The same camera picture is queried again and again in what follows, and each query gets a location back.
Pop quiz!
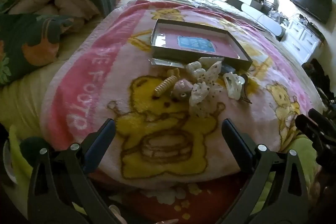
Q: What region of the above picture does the white dotted bow clip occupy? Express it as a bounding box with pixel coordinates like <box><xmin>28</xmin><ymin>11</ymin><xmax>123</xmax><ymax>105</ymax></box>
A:
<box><xmin>198</xmin><ymin>57</ymin><xmax>225</xmax><ymax>83</ymax></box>

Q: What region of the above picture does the yellow-green cloth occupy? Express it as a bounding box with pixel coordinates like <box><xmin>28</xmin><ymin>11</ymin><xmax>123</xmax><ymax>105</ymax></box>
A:
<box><xmin>7</xmin><ymin>124</ymin><xmax>319</xmax><ymax>216</ymax></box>

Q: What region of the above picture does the white dotted bow scrunchie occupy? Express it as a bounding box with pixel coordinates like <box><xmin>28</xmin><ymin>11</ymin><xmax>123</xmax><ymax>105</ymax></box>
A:
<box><xmin>189</xmin><ymin>82</ymin><xmax>224</xmax><ymax>119</ymax></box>

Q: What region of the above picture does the large white claw clip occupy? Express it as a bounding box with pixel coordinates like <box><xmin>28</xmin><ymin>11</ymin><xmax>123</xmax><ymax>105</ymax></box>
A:
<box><xmin>223</xmin><ymin>72</ymin><xmax>246</xmax><ymax>100</ymax></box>

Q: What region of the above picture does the black bag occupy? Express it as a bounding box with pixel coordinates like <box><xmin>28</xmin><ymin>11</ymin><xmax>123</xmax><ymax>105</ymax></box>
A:
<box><xmin>301</xmin><ymin>58</ymin><xmax>331</xmax><ymax>90</ymax></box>

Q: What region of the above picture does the small blue card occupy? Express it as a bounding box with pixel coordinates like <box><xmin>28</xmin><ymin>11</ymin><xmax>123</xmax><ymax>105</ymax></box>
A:
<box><xmin>220</xmin><ymin>64</ymin><xmax>235</xmax><ymax>75</ymax></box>

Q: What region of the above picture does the pink bear printed blanket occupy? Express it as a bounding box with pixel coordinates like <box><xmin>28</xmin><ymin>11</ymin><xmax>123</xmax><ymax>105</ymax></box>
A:
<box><xmin>40</xmin><ymin>0</ymin><xmax>319</xmax><ymax>185</ymax></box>

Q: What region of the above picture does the white drawer cabinet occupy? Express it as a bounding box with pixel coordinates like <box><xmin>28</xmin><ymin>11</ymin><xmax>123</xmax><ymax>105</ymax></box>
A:
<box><xmin>280</xmin><ymin>18</ymin><xmax>322</xmax><ymax>63</ymax></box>

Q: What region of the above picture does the dark green leaf quilt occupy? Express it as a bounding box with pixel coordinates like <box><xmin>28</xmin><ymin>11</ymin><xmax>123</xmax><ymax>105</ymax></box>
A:
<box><xmin>0</xmin><ymin>0</ymin><xmax>129</xmax><ymax>86</ymax></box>

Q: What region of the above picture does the white bed-end bench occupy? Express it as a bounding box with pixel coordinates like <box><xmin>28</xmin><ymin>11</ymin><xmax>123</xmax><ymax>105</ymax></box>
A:
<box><xmin>241</xmin><ymin>3</ymin><xmax>287</xmax><ymax>39</ymax></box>

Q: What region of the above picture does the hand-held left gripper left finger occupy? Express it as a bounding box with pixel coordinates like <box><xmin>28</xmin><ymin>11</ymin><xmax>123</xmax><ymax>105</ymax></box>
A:
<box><xmin>28</xmin><ymin>118</ymin><xmax>124</xmax><ymax>224</ymax></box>

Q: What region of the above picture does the dark hair clip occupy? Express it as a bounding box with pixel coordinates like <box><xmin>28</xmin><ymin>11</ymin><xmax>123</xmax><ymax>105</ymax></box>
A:
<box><xmin>239</xmin><ymin>74</ymin><xmax>253</xmax><ymax>104</ymax></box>

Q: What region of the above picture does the red printed cloth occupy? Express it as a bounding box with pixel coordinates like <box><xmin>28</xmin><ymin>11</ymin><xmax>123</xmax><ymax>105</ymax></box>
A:
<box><xmin>91</xmin><ymin>172</ymin><xmax>252</xmax><ymax>224</ymax></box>

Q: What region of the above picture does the beige spiral hair clip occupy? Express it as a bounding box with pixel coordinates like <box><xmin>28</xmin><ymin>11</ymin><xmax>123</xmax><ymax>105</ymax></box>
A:
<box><xmin>154</xmin><ymin>68</ymin><xmax>181</xmax><ymax>97</ymax></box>

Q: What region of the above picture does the small clear claw clip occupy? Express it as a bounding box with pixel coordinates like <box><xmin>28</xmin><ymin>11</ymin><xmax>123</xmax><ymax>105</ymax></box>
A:
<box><xmin>186</xmin><ymin>61</ymin><xmax>207</xmax><ymax>83</ymax></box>

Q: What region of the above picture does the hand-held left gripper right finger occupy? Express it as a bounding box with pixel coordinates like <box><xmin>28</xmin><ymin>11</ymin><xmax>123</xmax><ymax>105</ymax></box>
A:
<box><xmin>221</xmin><ymin>118</ymin><xmax>309</xmax><ymax>224</ymax></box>

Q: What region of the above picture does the shallow cardboard box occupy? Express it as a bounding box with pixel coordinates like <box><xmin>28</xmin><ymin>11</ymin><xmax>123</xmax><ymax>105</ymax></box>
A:
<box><xmin>150</xmin><ymin>18</ymin><xmax>253</xmax><ymax>70</ymax></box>

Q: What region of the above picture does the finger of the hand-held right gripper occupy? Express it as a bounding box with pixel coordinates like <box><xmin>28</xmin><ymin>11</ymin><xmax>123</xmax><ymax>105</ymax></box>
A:
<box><xmin>295</xmin><ymin>114</ymin><xmax>319</xmax><ymax>140</ymax></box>
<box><xmin>308</xmin><ymin>108</ymin><xmax>336</xmax><ymax>132</ymax></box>

